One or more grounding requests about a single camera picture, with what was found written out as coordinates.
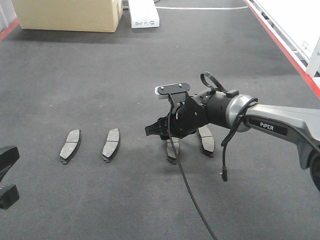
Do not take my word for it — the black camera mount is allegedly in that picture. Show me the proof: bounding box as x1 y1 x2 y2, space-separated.
154 83 191 112

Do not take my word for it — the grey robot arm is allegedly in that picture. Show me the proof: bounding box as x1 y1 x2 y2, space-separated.
145 89 320 188

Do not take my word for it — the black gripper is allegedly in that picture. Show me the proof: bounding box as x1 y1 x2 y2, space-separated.
144 95 209 139

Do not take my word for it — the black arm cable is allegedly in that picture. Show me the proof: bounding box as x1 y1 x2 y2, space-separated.
166 72 258 240

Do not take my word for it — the white aluminium side frame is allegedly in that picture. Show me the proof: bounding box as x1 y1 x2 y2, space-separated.
256 0 320 77

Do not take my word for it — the white long box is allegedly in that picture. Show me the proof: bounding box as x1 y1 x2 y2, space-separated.
128 0 160 29

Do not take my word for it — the cardboard box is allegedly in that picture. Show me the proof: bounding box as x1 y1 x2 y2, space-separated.
12 0 123 33

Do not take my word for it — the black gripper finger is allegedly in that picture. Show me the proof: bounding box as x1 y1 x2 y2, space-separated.
0 145 20 180
0 184 20 210

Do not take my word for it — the grey brake pad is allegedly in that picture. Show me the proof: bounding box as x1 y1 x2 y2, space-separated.
102 128 121 163
59 129 81 165
197 126 215 158
164 137 180 165

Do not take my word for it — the dark conveyor belt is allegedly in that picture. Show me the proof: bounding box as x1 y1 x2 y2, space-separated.
0 0 320 240

